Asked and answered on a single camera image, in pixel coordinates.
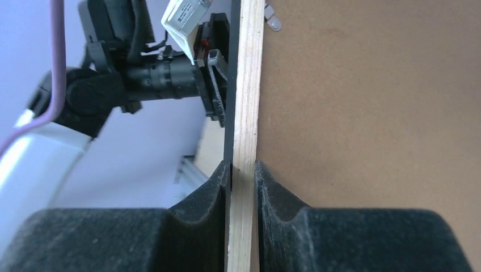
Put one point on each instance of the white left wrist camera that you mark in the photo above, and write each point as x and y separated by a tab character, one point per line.
181	20

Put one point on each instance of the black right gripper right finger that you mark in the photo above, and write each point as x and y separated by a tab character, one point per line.
294	236

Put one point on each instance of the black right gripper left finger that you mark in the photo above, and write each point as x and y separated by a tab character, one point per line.
190	236

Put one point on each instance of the brown cardboard backing board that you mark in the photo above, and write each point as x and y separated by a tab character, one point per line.
376	104

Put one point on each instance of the wooden picture frame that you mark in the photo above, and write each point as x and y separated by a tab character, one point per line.
242	249

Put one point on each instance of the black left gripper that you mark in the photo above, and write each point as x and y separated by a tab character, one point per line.
125	66

